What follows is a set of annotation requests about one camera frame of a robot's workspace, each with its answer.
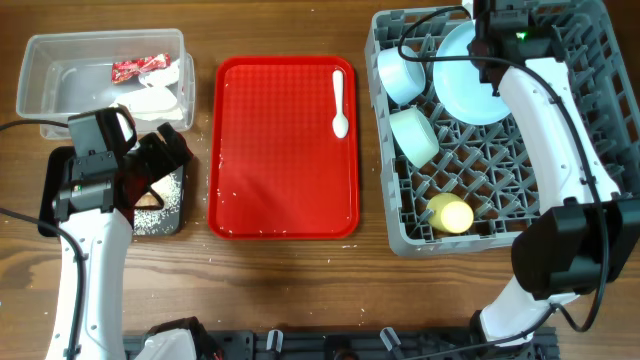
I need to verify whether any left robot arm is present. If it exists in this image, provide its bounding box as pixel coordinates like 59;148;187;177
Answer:
46;106;193;359

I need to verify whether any white rice pile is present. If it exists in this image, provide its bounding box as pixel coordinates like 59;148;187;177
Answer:
133;169;183;236

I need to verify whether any white napkin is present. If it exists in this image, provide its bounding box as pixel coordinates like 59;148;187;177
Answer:
111;60;183;121

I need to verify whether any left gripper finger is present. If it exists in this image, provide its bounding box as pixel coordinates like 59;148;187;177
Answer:
156;123;193;175
133;182;166;212

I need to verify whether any red serving tray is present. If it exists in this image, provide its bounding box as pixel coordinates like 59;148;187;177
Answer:
207;55;360;240

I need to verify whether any black waste tray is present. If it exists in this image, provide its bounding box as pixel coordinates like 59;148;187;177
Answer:
39;146;186;234

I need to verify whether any yellow plastic cup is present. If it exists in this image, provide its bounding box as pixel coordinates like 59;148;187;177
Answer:
427;193;474;234

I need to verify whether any white plastic spoon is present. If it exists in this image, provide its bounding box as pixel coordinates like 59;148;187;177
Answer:
332;70;349;139

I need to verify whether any clear plastic waste bin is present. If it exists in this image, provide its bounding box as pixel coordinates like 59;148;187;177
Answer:
16;29;196;134

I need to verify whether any red snack wrapper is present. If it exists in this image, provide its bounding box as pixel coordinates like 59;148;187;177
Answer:
111;53;171;84

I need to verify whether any grey dishwasher rack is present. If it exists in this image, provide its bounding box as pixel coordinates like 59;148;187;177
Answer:
364;1;639;257

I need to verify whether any light blue bowl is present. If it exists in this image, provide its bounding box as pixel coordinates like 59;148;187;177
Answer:
377;47;426;105

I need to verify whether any large light blue plate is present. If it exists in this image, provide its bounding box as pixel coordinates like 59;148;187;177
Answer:
433;21;511;126

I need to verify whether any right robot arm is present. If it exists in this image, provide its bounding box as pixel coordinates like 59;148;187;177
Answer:
464;1;639;347

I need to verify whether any green bowl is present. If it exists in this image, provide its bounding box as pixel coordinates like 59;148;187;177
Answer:
389;107;439;168

